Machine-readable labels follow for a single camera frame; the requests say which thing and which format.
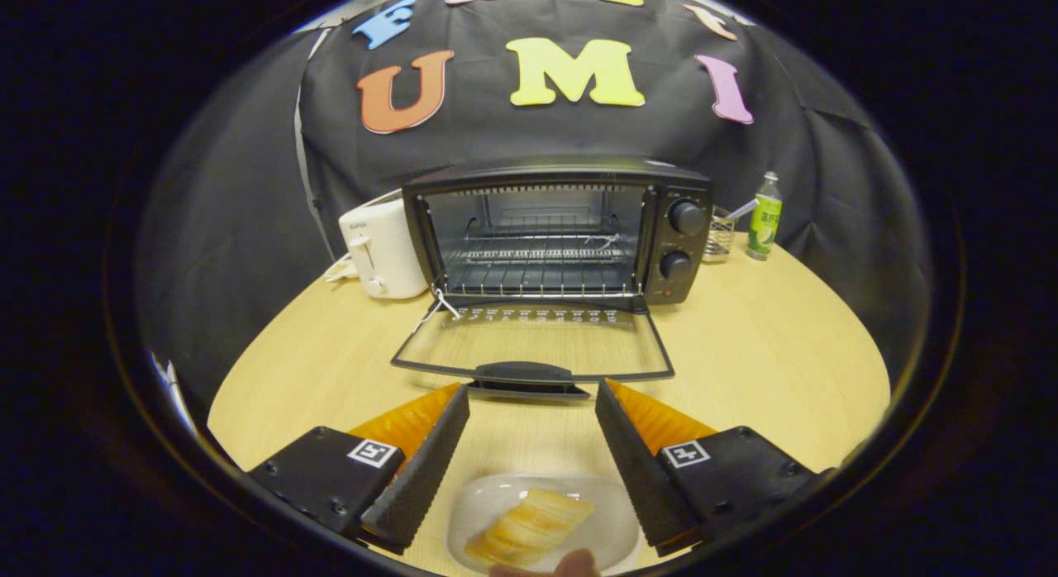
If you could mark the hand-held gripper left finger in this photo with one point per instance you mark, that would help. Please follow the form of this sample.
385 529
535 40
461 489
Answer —
426 469

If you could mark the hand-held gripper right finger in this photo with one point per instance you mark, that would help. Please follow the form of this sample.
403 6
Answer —
632 469

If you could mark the golden bread roll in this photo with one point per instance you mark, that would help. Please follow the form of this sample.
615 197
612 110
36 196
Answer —
529 523

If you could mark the black toaster oven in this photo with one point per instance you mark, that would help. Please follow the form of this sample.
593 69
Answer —
562 174

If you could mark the white pop-up toaster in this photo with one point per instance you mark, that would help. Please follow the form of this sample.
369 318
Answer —
388 246

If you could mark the white oval plate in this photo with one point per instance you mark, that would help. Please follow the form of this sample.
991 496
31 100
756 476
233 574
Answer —
612 527

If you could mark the green label drink bottle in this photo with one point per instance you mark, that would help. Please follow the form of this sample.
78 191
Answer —
764 221

